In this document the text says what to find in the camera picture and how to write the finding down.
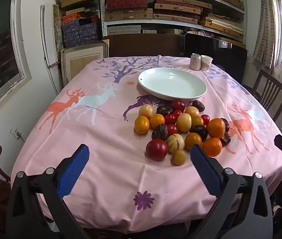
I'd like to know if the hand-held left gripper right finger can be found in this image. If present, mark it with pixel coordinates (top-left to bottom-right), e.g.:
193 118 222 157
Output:
189 144 273 239

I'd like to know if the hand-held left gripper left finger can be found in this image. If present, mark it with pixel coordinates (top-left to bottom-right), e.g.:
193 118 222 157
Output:
6 144 90 239

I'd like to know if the orange mandarin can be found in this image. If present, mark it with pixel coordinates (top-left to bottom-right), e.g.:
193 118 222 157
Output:
207 118 226 139
201 137 223 158

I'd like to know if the small yellow longan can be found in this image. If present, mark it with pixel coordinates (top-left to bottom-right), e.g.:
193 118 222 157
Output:
171 149 187 166

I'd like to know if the orange cherry tomato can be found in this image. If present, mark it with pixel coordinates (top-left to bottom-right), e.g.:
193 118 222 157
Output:
191 116 204 127
149 114 165 129
134 116 150 134
184 132 202 150

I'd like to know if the striped pepino melon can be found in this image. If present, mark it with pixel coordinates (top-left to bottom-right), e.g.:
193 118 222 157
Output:
166 134 185 153

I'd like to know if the white plate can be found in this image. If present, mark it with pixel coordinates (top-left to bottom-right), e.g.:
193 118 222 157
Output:
138 67 207 101

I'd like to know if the pink printed tablecloth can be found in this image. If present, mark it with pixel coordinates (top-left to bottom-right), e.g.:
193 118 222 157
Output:
11 55 282 233

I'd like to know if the dark wooden slatted chair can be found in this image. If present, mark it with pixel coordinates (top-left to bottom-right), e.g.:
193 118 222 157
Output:
242 69 282 122

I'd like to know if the brick patterned curtain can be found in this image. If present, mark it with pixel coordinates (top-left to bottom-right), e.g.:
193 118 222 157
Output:
253 0 277 69

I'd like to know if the black glossy panel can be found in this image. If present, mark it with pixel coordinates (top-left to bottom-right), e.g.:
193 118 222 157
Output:
183 33 247 85

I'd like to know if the paper cup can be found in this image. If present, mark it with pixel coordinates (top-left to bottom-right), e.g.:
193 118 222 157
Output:
201 55 214 72

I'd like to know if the beige framed door panel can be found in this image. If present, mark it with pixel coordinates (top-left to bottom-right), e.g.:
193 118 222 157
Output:
60 40 109 86

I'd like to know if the drink can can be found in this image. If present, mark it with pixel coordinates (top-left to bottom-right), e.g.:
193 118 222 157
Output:
189 53 202 71

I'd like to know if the stack of yellow flat boxes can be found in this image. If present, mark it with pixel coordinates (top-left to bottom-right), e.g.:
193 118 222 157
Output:
198 0 246 39

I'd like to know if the white leaning board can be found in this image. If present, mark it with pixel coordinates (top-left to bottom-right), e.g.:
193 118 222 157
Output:
41 4 63 96

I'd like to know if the pink fabric bundle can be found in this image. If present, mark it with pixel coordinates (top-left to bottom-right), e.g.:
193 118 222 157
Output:
187 28 216 38

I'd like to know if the stack of blue patterned boxes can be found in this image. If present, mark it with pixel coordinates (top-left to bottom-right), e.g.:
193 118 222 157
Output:
61 21 101 49

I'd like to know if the brown wooden board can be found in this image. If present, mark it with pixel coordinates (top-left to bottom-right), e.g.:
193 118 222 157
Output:
102 33 185 58

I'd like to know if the marble slab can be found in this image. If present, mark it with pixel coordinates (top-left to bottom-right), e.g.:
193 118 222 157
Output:
53 4 64 53

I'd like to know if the grey patterned flat box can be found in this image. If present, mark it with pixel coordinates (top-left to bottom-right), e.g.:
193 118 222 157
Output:
107 25 141 35

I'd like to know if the orange patterned box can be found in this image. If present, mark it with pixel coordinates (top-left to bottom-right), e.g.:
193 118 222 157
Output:
61 12 80 24

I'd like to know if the dark red patterned box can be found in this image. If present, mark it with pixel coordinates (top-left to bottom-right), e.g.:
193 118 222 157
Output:
78 11 100 25

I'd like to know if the white metal shelving rack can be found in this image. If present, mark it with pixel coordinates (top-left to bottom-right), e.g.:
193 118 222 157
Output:
100 0 247 43

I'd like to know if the large red patterned box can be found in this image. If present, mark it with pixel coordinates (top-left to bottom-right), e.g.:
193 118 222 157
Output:
106 0 148 11

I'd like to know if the wall socket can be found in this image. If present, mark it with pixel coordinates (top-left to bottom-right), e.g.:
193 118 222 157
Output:
11 127 23 142

